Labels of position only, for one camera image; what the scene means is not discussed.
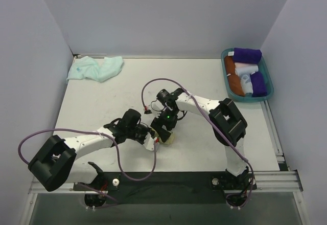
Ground green and yellow patterned towel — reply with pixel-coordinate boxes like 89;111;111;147
151;128;175;145

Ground light mint towel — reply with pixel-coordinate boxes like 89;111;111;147
66;56;124;83

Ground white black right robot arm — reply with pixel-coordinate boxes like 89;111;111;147
151;88;248;189

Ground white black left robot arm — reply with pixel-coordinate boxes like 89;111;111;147
28;109;158;192

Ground orange brown rolled towel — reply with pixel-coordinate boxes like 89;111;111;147
224;56;245;97

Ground pink rolled towel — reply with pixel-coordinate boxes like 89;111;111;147
235;62;259;73

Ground white blue rolled towel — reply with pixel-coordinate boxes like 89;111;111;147
235;70;255;96

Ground teal plastic basket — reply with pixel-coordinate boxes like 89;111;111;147
221;48;274;103

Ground purple rolled towel top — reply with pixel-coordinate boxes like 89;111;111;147
232;48;262;64

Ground purple rolled towel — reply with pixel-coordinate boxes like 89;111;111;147
232;48;262;64
250;72;268;97

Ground purple rolled towel right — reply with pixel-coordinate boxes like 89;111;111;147
250;72;268;97

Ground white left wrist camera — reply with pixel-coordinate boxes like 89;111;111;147
143;133;159;152

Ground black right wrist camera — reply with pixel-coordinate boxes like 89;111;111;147
156;89;172;106

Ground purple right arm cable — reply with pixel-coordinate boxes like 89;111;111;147
141;78;256;208

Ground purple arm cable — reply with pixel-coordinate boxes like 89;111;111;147
17;129;160;208
141;78;256;208

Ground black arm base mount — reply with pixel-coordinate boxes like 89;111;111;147
73;171;256;207

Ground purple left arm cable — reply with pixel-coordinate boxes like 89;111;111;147
17;129;160;208

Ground aluminium frame rail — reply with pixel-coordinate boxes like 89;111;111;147
28;170;305;194

